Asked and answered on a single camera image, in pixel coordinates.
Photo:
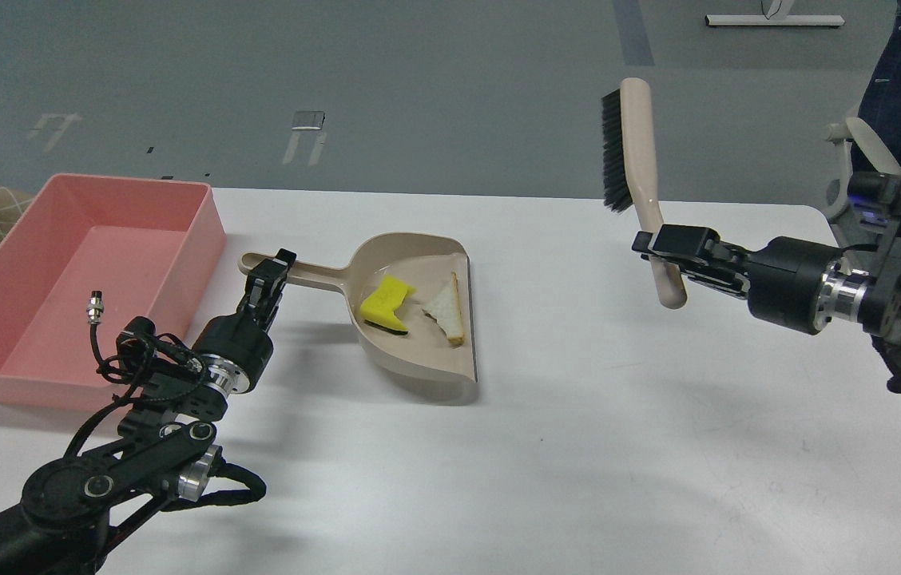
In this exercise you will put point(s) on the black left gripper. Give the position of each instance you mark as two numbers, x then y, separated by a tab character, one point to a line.
242	339

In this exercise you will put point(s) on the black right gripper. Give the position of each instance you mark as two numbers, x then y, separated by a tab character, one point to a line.
781	282

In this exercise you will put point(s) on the yellow sponge piece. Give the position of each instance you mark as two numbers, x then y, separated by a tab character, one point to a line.
379	308

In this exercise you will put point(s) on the beige brush with black bristles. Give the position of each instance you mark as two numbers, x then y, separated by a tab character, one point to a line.
630	175

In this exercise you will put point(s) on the beige plastic dustpan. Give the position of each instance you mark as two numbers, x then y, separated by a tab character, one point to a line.
424	261

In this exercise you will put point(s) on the pink plastic bin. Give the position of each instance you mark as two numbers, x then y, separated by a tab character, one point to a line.
149	247

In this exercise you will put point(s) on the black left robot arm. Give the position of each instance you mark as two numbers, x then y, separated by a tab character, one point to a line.
153	448

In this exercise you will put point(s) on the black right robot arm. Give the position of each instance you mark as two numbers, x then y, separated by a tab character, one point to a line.
863	286

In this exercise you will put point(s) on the white office chair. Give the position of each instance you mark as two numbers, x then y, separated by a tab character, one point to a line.
852	216

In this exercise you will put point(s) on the grey floor plate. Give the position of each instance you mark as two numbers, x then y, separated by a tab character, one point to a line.
308	120

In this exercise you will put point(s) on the white desk foot bar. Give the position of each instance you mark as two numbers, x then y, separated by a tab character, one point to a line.
761	21

